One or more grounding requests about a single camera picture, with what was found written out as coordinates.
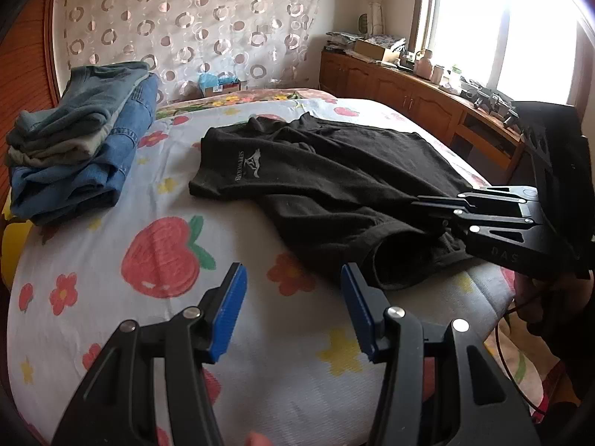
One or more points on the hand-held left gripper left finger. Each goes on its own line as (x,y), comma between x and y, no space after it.
(228,316)

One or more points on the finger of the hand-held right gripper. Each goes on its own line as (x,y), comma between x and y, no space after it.
(488,202)
(497,231)

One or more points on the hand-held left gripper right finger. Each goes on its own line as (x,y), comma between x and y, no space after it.
(360,316)

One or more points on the black pants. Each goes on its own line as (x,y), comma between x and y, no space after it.
(325,172)

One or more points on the grey-green folded pants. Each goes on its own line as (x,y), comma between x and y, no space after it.
(60,151)

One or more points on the person's left hand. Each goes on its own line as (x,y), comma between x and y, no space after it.
(259,439)

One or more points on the pile of dark metal parts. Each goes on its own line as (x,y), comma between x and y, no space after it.
(490,100)

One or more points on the person's dark clothing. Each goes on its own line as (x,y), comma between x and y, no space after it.
(571,344)

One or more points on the wooden cabinet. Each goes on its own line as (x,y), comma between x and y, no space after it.
(395,97)

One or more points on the fruit and flower bed sheet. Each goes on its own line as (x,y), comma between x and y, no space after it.
(153,195)

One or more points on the pale pink jar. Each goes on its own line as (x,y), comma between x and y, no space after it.
(424,64)

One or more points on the window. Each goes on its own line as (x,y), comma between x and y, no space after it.
(502,23)

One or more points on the open cardboard box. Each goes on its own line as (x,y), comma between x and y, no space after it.
(375,50)

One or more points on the blue denim folded jeans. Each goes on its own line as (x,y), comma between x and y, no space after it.
(93,181)

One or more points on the patterned cloth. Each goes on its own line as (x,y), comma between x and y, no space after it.
(344,39)

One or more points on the green oval object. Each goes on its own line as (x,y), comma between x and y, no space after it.
(362,21)

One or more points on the pink floral bedspread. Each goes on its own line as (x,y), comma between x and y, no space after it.
(260,97)

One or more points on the small printed box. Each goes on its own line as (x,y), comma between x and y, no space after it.
(232,87)

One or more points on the yellow cloth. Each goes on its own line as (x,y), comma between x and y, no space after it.
(11,241)

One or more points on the teal tissue pack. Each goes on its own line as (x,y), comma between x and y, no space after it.
(209,84)

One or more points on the teal folded jeans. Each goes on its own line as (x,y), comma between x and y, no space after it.
(88,97)

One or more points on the circle pattern curtain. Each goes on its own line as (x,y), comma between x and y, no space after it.
(209,18)

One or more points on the wooden slatted headboard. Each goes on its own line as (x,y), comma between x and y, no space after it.
(32,79)

